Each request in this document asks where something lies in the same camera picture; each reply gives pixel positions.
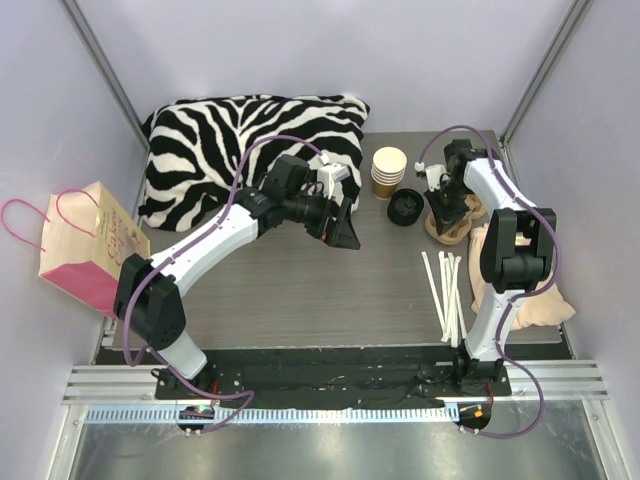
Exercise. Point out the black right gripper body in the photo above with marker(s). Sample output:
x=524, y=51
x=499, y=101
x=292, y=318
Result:
x=443, y=201

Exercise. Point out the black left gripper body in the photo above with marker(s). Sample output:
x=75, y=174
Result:
x=331, y=220

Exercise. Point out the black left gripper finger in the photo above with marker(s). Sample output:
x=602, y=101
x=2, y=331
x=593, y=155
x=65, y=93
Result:
x=335, y=227
x=351, y=240

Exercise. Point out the brown cardboard cup carrier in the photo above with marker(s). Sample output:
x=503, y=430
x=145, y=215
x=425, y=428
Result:
x=462, y=228

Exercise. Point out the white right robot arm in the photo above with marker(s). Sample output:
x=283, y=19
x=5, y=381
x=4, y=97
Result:
x=516, y=256

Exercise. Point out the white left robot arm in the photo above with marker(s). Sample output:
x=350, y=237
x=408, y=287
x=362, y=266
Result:
x=150, y=291

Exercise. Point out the black cup lid stack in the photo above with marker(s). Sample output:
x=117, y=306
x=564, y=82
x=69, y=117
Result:
x=405, y=207

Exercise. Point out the stack of paper cups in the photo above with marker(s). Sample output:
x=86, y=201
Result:
x=387, y=171

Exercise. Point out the zebra print pillow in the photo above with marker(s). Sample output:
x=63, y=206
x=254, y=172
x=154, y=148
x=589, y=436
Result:
x=196, y=146

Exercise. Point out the beige folded cloth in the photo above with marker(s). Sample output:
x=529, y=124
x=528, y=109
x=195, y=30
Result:
x=547, y=309

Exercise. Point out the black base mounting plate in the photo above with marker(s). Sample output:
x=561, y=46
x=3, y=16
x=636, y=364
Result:
x=343, y=378

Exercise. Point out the pink paper gift bag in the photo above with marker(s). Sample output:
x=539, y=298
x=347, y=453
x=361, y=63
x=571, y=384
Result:
x=86, y=237

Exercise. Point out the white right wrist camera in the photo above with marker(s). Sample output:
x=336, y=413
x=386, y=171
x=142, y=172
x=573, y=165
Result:
x=434, y=175

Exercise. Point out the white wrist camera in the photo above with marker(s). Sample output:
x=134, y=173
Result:
x=330, y=174
x=434, y=175

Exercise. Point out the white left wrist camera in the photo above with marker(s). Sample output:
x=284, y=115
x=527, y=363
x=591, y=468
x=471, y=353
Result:
x=330, y=174

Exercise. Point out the perforated metal rail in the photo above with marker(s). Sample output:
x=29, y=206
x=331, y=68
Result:
x=184, y=414

